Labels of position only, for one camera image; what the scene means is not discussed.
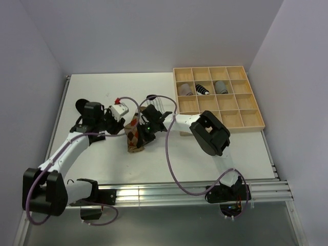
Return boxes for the black sock white stripes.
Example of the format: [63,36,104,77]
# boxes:
[75,98,89,115]

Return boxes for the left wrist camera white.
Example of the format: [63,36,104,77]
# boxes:
[109,98,129,121]

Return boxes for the rolled black white sock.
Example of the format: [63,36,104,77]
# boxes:
[195,81,210,95]

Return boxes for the beige orange argyle sock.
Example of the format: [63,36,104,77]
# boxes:
[124,111,145,153]

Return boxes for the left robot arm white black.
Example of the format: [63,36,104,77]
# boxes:
[22,99,129,216]

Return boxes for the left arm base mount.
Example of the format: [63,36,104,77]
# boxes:
[69,189,116,220]

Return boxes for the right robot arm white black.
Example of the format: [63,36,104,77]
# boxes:
[137,105,246,200]

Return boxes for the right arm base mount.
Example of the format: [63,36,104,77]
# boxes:
[204,185,252,218]

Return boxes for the white black striped sock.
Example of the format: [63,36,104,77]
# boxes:
[146,94,165,114]

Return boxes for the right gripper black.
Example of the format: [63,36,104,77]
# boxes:
[137,121,158,148]

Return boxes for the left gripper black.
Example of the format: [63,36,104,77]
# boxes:
[96,106,126,136]

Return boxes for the wooden compartment tray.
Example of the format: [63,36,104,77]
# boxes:
[173,66,265,133]

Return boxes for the rolled light grey sock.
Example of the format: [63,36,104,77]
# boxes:
[178,83,194,96]

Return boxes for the rolled dark grey sock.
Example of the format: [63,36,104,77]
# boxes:
[214,80,228,94]

